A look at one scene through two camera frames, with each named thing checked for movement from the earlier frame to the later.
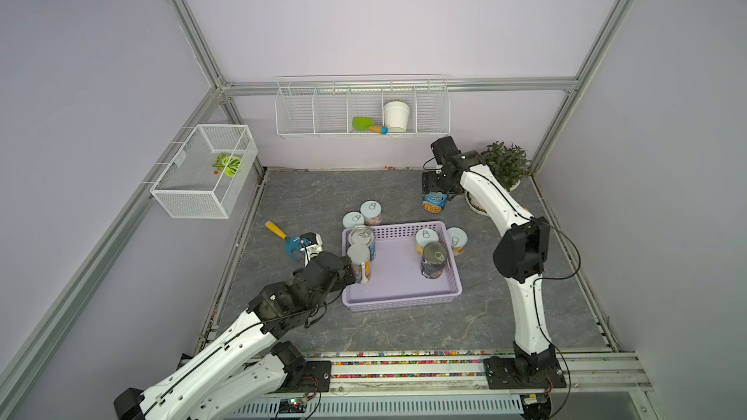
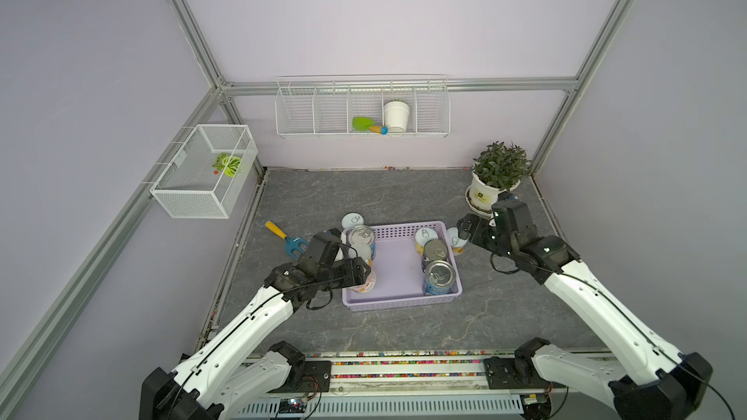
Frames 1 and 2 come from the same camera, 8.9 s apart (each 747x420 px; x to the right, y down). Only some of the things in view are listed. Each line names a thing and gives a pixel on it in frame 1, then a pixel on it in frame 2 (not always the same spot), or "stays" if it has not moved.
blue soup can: [434, 201] → [440, 278]
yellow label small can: [423, 237] stays
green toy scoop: [363, 123] stays
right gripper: [430, 182] → [477, 235]
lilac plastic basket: [396, 279] stays
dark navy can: [434, 260] stays
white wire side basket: [192, 188] stays
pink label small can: [371, 211] → [368, 286]
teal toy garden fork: [292, 244] stays
